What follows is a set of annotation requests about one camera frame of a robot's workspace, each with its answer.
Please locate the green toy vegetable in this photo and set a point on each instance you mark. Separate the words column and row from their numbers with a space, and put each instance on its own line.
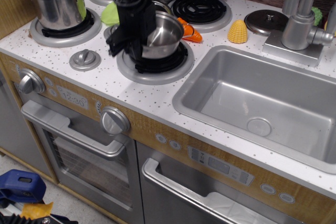
column 317, row 16

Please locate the steel pot lid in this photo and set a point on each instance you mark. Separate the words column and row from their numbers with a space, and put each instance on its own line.
column 263, row 22

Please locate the grey toy sink basin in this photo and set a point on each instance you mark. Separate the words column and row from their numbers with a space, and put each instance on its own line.
column 281, row 107

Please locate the green toy lettuce leaf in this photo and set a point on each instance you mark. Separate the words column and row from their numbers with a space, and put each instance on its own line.
column 110, row 15

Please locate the oven clock display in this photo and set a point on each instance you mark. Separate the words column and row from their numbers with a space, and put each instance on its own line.
column 73, row 97

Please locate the yellow tape piece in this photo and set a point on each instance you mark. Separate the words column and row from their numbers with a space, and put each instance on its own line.
column 36, row 210

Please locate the back right stove burner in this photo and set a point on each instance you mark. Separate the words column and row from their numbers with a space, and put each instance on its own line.
column 206, row 16

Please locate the left silver oven knob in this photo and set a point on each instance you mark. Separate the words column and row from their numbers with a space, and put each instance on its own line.
column 30, row 82

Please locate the front left stove burner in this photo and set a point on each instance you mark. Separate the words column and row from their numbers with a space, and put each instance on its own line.
column 77, row 35

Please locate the small steel pan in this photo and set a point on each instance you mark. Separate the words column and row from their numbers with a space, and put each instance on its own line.
column 163, row 41

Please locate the orange toy carrot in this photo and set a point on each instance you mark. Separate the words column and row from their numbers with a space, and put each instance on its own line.
column 190, row 33

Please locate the oven door with handle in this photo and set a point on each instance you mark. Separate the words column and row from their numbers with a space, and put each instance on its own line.
column 101, row 168

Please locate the grey countertop stove knob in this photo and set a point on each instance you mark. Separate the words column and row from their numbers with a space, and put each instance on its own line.
column 85, row 60

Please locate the silver oven knob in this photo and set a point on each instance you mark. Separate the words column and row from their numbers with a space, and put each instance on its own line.
column 113, row 121
column 30, row 82

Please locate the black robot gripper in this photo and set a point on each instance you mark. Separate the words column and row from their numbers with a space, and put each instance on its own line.
column 136, row 22

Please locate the silver toy faucet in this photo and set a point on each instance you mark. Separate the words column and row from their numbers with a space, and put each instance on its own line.
column 301, row 41

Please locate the yellow toy corn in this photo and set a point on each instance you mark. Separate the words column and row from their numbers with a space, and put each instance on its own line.
column 238, row 33

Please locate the front right stove burner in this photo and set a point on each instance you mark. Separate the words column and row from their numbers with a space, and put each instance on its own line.
column 158, row 71

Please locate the dishwasher door with handle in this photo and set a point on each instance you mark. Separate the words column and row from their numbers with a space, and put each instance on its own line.
column 172, row 192

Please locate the blue clamp tool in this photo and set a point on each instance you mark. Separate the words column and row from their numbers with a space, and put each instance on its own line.
column 21, row 187

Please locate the dishwasher control panel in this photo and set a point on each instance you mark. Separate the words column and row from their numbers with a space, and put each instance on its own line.
column 218, row 165

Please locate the right silver oven knob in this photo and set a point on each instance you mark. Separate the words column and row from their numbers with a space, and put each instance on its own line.
column 113, row 121

